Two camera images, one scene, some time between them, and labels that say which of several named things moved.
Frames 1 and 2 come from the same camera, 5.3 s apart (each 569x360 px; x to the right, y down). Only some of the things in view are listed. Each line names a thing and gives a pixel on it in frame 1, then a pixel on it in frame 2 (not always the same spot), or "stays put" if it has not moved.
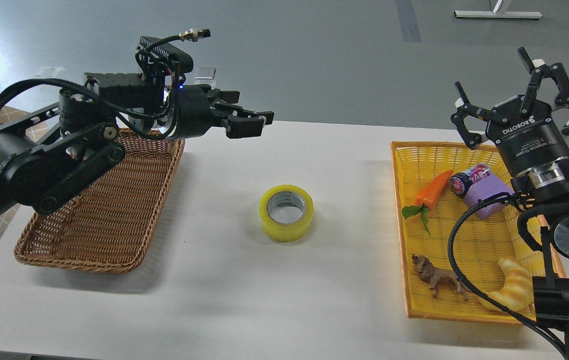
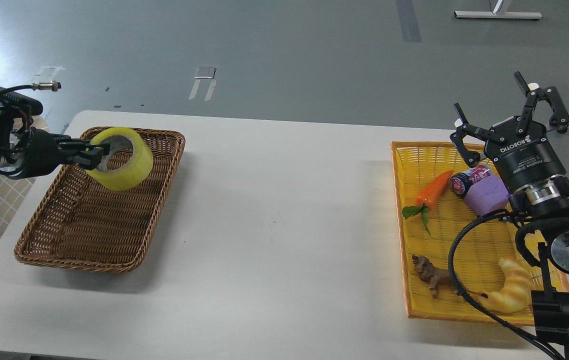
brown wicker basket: (106, 228) stays put
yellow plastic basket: (436, 184) stays put
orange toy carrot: (425, 197) stays put
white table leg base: (495, 14) stays put
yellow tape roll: (286, 212) -> (134, 173)
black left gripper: (193, 113) -> (42, 151)
